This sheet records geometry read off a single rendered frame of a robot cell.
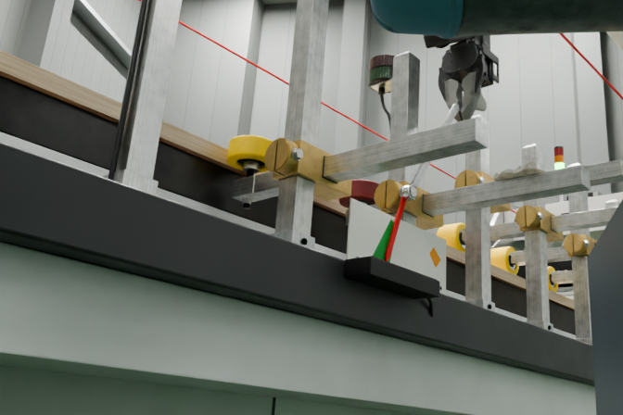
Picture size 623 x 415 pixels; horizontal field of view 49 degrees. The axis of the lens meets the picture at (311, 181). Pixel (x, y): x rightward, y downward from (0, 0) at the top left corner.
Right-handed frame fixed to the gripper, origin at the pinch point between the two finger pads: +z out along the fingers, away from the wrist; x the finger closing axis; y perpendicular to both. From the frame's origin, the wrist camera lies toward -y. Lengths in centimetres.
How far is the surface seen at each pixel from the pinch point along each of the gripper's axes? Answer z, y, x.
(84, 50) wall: -359, 238, 666
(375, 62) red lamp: -10.6, -8.7, 12.7
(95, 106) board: 13, -53, 27
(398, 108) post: -0.6, -7.4, 8.1
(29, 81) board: 13, -63, 27
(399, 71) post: -7.9, -7.4, 8.2
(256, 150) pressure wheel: 12.5, -28.8, 19.4
